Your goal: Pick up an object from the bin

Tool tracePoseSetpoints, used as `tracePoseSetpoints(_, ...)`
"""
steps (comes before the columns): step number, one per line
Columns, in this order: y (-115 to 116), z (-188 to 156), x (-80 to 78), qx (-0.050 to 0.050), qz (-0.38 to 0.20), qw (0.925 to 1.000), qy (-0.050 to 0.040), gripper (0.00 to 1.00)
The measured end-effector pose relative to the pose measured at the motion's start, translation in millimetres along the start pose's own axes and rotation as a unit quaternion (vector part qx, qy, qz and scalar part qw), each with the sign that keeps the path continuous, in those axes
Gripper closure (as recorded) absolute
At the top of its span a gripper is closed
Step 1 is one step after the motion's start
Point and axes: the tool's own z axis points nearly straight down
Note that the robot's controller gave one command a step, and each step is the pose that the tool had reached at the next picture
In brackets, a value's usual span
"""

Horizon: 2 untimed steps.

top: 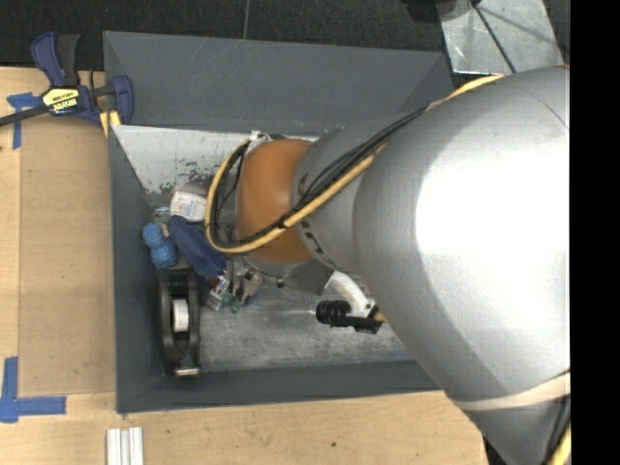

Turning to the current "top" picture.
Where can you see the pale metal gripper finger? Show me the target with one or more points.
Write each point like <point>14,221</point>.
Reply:
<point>222,285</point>
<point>215,301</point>

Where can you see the black tape dispenser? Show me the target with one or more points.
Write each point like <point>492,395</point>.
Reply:
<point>179,342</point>

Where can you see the light blue fuzzy toy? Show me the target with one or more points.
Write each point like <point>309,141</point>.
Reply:
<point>160,247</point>

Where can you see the white plastic bottle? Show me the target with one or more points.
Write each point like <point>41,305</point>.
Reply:
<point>188,205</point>

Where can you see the pale wood flat board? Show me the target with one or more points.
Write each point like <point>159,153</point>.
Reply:
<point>63,259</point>

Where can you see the grey metal bin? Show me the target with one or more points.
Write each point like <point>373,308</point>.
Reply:
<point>271,85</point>

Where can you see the black cylinder on white bracket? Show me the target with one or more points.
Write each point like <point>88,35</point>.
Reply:
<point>339,312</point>

